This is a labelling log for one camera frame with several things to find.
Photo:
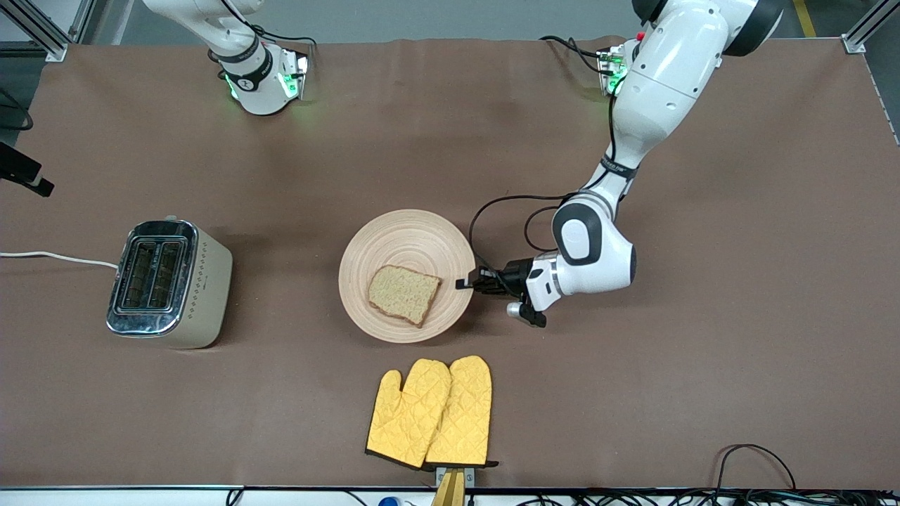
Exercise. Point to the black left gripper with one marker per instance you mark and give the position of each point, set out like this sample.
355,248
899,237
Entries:
517,274

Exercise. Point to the brown toast slice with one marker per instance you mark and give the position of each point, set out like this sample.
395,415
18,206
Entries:
404,294

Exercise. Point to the round wooden plate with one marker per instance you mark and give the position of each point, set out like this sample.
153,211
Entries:
408,239

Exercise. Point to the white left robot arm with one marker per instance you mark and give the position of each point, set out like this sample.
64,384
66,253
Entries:
668,70

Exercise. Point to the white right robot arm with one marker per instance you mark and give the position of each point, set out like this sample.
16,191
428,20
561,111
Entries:
264,91

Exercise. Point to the yellow clamp with metal plate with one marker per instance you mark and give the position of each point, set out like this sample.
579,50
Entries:
450,485

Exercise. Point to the yellow quilted oven mitt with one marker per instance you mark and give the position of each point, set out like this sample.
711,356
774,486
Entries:
467,407
408,414

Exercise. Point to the brown table cloth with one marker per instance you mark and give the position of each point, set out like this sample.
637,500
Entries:
562,386

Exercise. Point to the beige chrome two-slot toaster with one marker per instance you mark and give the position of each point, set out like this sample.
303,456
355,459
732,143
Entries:
169,288

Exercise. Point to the aluminium frame post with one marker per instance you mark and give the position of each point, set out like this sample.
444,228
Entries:
42,35
861,35

